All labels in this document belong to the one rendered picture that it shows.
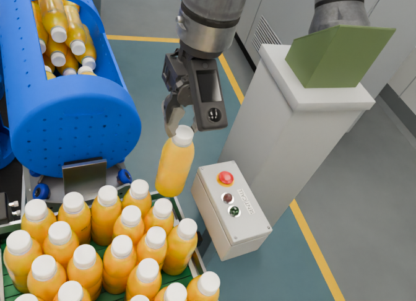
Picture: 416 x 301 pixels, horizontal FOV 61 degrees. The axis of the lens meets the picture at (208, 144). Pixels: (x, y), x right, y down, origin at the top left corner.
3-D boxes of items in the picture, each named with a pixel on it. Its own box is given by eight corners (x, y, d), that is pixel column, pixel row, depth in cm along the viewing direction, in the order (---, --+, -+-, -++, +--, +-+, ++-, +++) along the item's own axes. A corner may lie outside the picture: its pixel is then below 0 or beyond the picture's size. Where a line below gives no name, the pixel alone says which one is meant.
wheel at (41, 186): (48, 180, 86) (41, 178, 84) (51, 196, 83) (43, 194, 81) (37, 191, 87) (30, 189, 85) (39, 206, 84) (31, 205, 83)
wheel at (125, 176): (121, 165, 92) (115, 168, 92) (125, 178, 90) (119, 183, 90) (130, 171, 96) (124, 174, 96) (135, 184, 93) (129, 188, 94)
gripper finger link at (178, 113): (163, 120, 72) (178, 85, 66) (173, 141, 69) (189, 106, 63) (149, 119, 70) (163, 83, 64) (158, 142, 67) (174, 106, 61)
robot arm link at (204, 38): (249, 28, 52) (189, 28, 48) (239, 56, 55) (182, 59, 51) (224, -3, 57) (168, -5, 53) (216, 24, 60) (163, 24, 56)
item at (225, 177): (228, 171, 85) (229, 169, 84) (234, 184, 83) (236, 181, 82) (215, 174, 83) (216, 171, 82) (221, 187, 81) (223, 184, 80)
